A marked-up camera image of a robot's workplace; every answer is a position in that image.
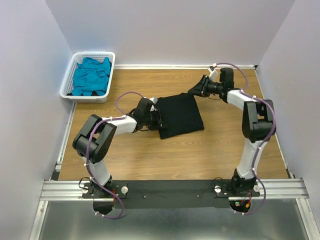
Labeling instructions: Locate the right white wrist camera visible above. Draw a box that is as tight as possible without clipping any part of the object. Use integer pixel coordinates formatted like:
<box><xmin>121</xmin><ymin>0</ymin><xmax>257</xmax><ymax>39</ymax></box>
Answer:
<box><xmin>207</xmin><ymin>63</ymin><xmax>219</xmax><ymax>82</ymax></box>

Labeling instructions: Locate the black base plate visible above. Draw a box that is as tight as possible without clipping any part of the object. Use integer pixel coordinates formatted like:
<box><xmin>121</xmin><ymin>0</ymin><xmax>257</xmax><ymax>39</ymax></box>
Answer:
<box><xmin>78</xmin><ymin>177</ymin><xmax>260</xmax><ymax>212</ymax></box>

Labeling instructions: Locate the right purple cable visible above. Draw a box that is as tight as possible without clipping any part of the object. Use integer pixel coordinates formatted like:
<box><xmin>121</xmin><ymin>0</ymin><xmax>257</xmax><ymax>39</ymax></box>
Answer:
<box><xmin>212</xmin><ymin>62</ymin><xmax>277</xmax><ymax>216</ymax></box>

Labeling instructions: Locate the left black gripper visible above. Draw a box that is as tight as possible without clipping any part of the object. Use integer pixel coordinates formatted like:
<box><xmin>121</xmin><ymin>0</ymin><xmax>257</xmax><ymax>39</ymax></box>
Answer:
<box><xmin>143</xmin><ymin>108</ymin><xmax>169</xmax><ymax>131</ymax></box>

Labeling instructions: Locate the black t shirt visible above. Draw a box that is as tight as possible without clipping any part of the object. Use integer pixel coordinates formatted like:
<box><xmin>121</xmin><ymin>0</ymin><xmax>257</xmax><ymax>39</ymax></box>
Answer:
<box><xmin>156</xmin><ymin>93</ymin><xmax>205</xmax><ymax>140</ymax></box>

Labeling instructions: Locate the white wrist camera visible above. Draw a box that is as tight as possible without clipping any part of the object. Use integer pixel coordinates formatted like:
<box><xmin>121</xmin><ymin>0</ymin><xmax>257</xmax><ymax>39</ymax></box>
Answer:
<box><xmin>207</xmin><ymin>63</ymin><xmax>219</xmax><ymax>82</ymax></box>
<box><xmin>149</xmin><ymin>97</ymin><xmax>158</xmax><ymax>112</ymax></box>

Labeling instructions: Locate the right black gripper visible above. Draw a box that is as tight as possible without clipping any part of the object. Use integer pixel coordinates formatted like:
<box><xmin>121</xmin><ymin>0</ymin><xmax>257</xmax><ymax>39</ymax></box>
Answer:
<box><xmin>186</xmin><ymin>75</ymin><xmax>222</xmax><ymax>99</ymax></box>

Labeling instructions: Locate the blue t shirt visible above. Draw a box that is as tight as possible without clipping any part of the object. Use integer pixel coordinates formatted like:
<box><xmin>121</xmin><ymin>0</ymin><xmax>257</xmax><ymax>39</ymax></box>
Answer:
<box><xmin>71</xmin><ymin>57</ymin><xmax>112</xmax><ymax>97</ymax></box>

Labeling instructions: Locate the aluminium rail frame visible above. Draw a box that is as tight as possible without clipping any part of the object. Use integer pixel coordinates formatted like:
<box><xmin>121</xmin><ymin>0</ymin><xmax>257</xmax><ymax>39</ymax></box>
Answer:
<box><xmin>30</xmin><ymin>101</ymin><xmax>320</xmax><ymax>240</ymax></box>

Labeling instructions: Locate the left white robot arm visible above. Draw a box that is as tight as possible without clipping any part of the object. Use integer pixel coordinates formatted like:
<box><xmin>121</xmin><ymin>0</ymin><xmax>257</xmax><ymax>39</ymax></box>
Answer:
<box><xmin>72</xmin><ymin>97</ymin><xmax>164</xmax><ymax>198</ymax></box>

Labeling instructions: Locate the white plastic basket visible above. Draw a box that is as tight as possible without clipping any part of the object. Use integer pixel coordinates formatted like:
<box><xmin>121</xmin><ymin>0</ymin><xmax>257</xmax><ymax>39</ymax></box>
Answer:
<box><xmin>59</xmin><ymin>51</ymin><xmax>116</xmax><ymax>103</ymax></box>

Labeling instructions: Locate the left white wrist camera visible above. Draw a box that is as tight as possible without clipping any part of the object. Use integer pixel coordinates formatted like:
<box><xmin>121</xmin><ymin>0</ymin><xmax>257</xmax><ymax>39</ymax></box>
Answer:
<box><xmin>149</xmin><ymin>97</ymin><xmax>158</xmax><ymax>112</ymax></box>

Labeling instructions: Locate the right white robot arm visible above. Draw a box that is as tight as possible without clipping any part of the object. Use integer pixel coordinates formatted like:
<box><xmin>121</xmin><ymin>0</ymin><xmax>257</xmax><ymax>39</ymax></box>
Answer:
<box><xmin>188</xmin><ymin>64</ymin><xmax>276</xmax><ymax>196</ymax></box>

